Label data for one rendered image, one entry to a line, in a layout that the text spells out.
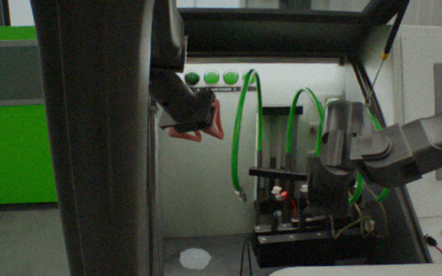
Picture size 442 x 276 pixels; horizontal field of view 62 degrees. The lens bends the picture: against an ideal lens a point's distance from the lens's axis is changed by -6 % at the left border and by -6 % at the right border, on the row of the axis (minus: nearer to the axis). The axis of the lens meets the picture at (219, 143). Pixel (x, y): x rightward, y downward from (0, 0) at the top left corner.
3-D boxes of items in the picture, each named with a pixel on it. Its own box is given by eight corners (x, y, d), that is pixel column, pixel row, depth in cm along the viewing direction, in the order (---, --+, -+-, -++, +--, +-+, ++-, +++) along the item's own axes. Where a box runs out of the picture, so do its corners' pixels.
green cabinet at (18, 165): (-32, 214, 329) (-68, 27, 285) (2, 181, 406) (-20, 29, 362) (83, 209, 343) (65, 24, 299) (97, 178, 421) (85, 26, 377)
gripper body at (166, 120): (172, 103, 74) (150, 80, 69) (218, 95, 69) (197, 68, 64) (163, 132, 71) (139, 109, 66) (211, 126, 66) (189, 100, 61)
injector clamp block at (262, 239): (258, 290, 105) (260, 242, 101) (251, 269, 115) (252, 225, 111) (370, 277, 110) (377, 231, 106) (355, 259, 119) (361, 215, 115)
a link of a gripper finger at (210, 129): (204, 125, 79) (179, 96, 72) (235, 120, 76) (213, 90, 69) (197, 154, 76) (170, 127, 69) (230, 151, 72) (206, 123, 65)
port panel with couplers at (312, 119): (306, 175, 131) (311, 83, 122) (302, 172, 134) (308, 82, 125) (341, 173, 132) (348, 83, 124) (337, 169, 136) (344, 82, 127)
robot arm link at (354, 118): (389, 153, 48) (404, 182, 53) (392, 83, 53) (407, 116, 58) (305, 160, 55) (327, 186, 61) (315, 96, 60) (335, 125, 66)
